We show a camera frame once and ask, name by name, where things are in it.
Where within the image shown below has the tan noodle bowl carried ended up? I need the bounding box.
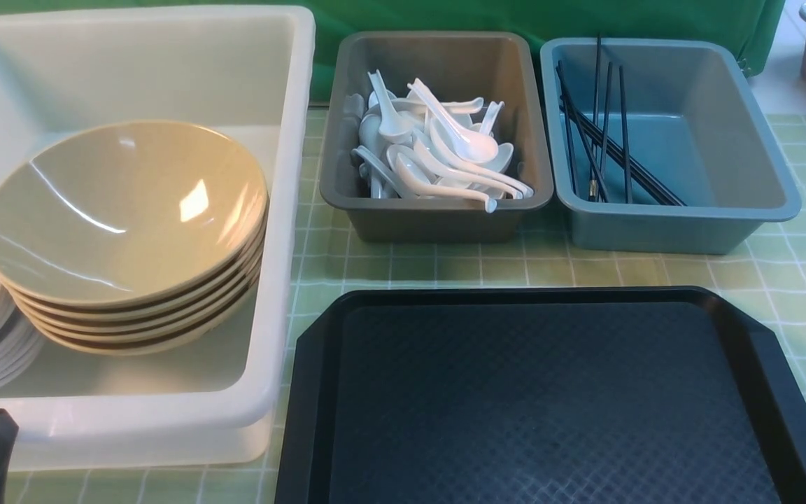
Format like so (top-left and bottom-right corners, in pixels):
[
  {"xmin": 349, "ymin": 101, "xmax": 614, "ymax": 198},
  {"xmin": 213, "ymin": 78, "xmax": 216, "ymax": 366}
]
[{"xmin": 0, "ymin": 120, "xmax": 269, "ymax": 307}]

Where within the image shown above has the bottom tan noodle bowl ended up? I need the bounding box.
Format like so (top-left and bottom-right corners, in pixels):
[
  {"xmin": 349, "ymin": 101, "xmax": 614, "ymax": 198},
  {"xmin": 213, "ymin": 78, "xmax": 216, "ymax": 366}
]
[{"xmin": 18, "ymin": 258, "xmax": 262, "ymax": 357}]

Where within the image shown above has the tan noodle bowl stack top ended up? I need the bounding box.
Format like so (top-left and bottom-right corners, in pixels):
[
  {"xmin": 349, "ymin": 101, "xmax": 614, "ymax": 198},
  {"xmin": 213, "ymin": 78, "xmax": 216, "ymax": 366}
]
[{"xmin": 9, "ymin": 218, "xmax": 268, "ymax": 323}]

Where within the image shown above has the large white plastic tub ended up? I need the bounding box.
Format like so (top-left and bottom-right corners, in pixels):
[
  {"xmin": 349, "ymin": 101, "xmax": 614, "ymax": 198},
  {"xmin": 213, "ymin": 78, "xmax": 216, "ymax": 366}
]
[{"xmin": 0, "ymin": 4, "xmax": 316, "ymax": 471}]

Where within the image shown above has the white soup spoon front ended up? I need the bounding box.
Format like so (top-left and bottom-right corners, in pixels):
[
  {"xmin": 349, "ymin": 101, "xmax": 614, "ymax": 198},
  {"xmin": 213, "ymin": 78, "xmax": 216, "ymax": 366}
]
[{"xmin": 394, "ymin": 153, "xmax": 497, "ymax": 214}]

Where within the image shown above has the white soup spoon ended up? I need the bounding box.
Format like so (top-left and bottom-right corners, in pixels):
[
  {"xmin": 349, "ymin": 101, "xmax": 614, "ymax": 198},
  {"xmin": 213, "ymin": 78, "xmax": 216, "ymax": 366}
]
[
  {"xmin": 394, "ymin": 153, "xmax": 497, "ymax": 214},
  {"xmin": 407, "ymin": 78, "xmax": 499, "ymax": 164}
]

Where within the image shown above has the grey-brown spoon bin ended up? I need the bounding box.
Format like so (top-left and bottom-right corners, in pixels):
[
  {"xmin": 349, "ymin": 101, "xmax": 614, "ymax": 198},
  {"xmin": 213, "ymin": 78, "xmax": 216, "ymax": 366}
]
[{"xmin": 319, "ymin": 31, "xmax": 556, "ymax": 243}]

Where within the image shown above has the black serving tray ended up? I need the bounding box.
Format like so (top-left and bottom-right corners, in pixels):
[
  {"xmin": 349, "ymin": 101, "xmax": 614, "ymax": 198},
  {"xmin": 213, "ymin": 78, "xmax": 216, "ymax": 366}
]
[{"xmin": 275, "ymin": 286, "xmax": 806, "ymax": 503}]

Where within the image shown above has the black chopstick diagonal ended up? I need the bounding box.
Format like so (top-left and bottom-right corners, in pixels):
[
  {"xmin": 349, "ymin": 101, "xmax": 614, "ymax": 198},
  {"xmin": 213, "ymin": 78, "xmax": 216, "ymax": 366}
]
[{"xmin": 556, "ymin": 64, "xmax": 686, "ymax": 207}]

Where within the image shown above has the black chopstick upright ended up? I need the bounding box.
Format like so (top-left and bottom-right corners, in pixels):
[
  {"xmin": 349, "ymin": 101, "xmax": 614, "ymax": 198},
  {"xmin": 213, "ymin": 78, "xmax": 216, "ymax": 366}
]
[{"xmin": 618, "ymin": 66, "xmax": 633, "ymax": 204}]

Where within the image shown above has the teal chopstick bin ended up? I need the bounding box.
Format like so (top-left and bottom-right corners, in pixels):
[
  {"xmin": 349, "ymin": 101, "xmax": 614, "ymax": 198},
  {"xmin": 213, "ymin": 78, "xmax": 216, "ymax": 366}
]
[{"xmin": 539, "ymin": 38, "xmax": 802, "ymax": 255}]

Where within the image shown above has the green checked tablecloth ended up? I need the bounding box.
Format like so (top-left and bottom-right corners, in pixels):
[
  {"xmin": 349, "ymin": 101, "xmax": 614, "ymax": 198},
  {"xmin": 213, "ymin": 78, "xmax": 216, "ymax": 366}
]
[{"xmin": 6, "ymin": 109, "xmax": 806, "ymax": 503}]

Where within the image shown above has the green backdrop cloth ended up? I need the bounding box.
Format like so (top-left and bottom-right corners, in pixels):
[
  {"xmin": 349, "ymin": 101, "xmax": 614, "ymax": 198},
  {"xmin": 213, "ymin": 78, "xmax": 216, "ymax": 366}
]
[{"xmin": 0, "ymin": 0, "xmax": 787, "ymax": 102}]

